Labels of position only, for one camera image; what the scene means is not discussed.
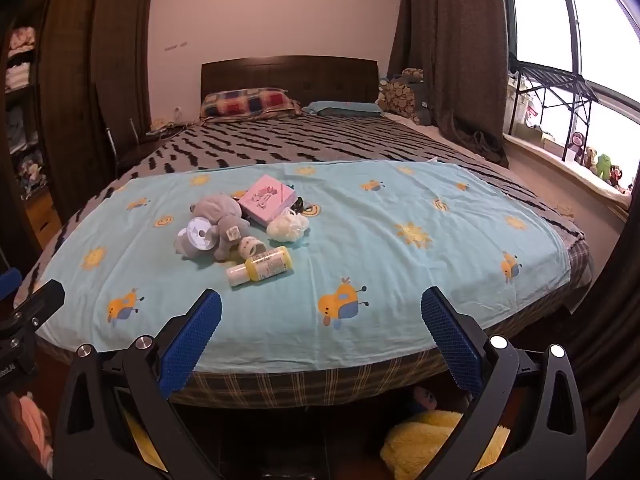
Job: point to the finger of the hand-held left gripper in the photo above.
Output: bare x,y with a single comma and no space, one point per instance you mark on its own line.
10,279
42,297

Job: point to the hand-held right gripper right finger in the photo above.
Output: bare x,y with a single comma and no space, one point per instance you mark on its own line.
450,340

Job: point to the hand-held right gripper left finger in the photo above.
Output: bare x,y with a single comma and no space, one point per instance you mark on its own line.
192,340

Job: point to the yellow bottle with white cap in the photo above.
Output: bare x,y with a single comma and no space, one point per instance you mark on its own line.
265,262

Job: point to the white tape spool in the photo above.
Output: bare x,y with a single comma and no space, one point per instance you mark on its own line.
195,225

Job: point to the patterned tape roll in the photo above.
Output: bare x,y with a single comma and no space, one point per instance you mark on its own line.
260,246

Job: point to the grey plush toy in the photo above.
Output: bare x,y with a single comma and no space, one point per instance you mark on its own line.
217,208

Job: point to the white mesh bath pouf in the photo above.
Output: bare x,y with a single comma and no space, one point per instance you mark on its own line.
287,227

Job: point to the pink box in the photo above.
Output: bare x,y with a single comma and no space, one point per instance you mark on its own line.
265,199

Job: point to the black hair clip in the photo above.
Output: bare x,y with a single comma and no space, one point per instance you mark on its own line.
299,204

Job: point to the pink cloth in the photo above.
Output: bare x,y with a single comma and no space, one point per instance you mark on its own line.
35,430

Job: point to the yellow fluffy plush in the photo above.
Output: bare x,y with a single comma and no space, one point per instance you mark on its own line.
430,445

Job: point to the plaid bed sheet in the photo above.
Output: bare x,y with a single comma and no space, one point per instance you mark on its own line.
300,385

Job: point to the light blue printed sheet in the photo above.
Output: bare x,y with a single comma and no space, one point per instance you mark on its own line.
350,220

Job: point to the dark curtain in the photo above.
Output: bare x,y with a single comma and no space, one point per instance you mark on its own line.
607,310

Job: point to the folded clothes on shelves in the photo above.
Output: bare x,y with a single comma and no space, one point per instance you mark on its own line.
20,75

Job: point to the wooden wardrobe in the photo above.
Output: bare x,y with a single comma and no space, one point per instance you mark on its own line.
95,85

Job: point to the bed with striped cover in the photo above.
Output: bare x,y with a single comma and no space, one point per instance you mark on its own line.
300,140

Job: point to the beige plush toy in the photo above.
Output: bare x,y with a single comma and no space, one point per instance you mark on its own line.
590,159

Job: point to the brown monkey plush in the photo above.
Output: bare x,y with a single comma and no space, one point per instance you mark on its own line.
577,146

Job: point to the green frog plush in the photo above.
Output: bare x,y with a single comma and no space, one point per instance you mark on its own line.
604,166

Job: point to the plaid pillow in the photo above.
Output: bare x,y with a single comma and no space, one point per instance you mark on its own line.
245,102

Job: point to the brown patterned cushion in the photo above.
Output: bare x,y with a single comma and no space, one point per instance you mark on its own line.
400,95

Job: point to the teal pillow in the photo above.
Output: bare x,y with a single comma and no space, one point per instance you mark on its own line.
342,108

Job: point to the black metal rack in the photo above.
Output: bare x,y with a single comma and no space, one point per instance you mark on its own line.
555,82

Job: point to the dark wooden headboard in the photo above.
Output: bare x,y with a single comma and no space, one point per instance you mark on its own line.
290,72

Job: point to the brown curtain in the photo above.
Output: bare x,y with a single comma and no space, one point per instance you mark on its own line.
445,50

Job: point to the window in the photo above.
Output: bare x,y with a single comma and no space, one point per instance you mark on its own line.
545,15

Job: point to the dark chair with metal frame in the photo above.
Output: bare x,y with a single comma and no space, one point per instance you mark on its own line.
135,152

